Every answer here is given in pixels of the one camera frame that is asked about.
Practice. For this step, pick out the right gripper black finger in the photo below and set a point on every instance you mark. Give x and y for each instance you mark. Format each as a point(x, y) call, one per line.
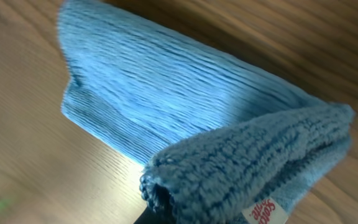
point(150, 217)

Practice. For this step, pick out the blue cloth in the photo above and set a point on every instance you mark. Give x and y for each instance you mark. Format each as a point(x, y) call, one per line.
point(220, 140)

